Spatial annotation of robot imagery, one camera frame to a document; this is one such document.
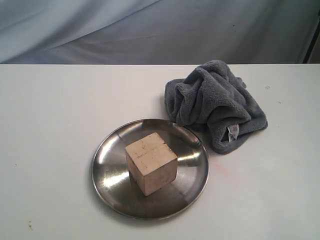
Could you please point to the light wooden cube block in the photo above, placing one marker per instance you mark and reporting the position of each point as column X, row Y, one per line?
column 151, row 162

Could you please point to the grey fluffy towel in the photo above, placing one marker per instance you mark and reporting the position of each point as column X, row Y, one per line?
column 210, row 99

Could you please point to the white printed care label tag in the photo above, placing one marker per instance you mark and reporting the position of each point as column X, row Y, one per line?
column 233, row 132

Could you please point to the round stainless steel plate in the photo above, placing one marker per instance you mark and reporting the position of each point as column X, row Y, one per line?
column 116, row 187

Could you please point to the grey backdrop cloth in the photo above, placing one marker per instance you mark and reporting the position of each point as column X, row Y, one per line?
column 156, row 32

